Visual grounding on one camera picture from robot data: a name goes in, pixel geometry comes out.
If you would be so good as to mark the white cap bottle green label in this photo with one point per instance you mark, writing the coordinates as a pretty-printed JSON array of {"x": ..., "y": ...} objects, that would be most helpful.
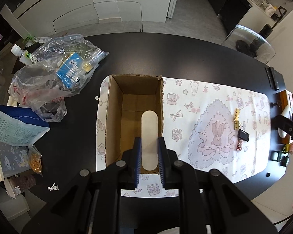
[{"x": 21, "y": 54}]

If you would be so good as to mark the white twisted tie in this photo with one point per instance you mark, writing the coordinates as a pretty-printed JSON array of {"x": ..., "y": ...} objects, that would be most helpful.
[{"x": 53, "y": 188}]

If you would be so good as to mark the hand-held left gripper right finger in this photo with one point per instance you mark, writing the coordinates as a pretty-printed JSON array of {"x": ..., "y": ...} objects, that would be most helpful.
[{"x": 161, "y": 162}]

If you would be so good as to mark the gold binder clip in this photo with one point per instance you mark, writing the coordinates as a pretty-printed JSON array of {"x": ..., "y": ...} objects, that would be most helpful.
[{"x": 239, "y": 124}]

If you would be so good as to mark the white oval plastic strip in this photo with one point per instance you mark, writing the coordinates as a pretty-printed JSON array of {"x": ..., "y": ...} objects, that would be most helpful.
[{"x": 149, "y": 136}]

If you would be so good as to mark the black kitchen counter cabinet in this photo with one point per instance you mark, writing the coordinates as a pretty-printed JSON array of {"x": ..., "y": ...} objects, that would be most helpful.
[{"x": 227, "y": 7}]

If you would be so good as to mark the pink cartoon printed mat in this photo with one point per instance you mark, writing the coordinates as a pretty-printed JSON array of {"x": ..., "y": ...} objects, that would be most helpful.
[{"x": 210, "y": 107}]

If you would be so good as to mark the dark green packet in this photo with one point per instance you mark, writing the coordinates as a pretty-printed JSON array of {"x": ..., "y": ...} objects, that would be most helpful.
[{"x": 81, "y": 49}]

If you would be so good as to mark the black upright vacuum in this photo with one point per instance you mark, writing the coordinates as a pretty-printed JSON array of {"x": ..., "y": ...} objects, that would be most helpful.
[{"x": 276, "y": 17}]

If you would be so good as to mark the yellow pink toy figure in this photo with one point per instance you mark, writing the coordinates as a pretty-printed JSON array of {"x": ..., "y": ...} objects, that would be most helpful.
[{"x": 290, "y": 148}]

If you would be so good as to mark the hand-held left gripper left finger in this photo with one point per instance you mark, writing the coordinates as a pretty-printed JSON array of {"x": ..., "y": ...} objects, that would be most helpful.
[{"x": 137, "y": 162}]

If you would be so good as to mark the green white wrapper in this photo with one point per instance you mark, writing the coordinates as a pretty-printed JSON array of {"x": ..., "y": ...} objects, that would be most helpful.
[{"x": 33, "y": 39}]

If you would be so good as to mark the pale blue cloud print box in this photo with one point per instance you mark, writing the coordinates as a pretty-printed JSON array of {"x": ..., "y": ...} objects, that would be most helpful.
[{"x": 8, "y": 159}]

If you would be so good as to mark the blue cartoon eyes packet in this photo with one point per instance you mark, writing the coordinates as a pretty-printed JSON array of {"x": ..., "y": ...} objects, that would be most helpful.
[{"x": 69, "y": 72}]

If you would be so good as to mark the brown cardboard box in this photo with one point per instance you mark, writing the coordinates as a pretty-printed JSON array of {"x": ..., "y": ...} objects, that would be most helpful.
[{"x": 114, "y": 117}]

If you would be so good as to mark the clear acrylic chair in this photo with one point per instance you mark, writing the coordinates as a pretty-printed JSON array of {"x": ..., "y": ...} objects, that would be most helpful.
[
  {"x": 249, "y": 33},
  {"x": 97, "y": 14}
]

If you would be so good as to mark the black desktop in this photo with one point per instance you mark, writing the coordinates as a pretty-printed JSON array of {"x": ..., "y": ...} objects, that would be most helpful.
[{"x": 173, "y": 58}]

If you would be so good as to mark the clear zip bag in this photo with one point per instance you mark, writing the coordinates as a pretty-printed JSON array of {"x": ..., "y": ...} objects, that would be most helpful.
[{"x": 51, "y": 53}]

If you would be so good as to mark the blue white pet food bag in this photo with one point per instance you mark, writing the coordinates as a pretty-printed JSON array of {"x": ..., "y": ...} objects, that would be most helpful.
[{"x": 13, "y": 126}]

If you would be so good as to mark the small bag golden contents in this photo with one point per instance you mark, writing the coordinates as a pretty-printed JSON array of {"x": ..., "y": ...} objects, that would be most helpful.
[{"x": 36, "y": 161}]

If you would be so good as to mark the gold star clip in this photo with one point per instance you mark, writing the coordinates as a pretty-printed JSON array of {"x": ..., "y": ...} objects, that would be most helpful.
[{"x": 237, "y": 114}]

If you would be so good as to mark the small black rectangular item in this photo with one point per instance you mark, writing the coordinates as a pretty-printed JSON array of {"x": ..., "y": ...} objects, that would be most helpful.
[{"x": 243, "y": 135}]

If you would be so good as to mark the red candy wrapper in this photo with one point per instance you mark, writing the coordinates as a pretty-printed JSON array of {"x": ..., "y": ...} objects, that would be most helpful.
[{"x": 238, "y": 144}]

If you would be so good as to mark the brown textured cup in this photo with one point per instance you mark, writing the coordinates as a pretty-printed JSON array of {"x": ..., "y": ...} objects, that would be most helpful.
[{"x": 22, "y": 184}]

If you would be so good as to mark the small clear bottle yellow liquid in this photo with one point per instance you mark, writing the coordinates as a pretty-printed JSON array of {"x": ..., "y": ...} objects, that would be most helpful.
[{"x": 94, "y": 59}]

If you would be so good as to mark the clear shopping bag red print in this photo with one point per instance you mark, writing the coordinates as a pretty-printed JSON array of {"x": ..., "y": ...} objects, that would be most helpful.
[{"x": 30, "y": 87}]

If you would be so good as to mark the black cloth bundle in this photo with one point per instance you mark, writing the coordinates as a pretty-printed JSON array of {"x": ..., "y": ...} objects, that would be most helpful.
[{"x": 246, "y": 46}]

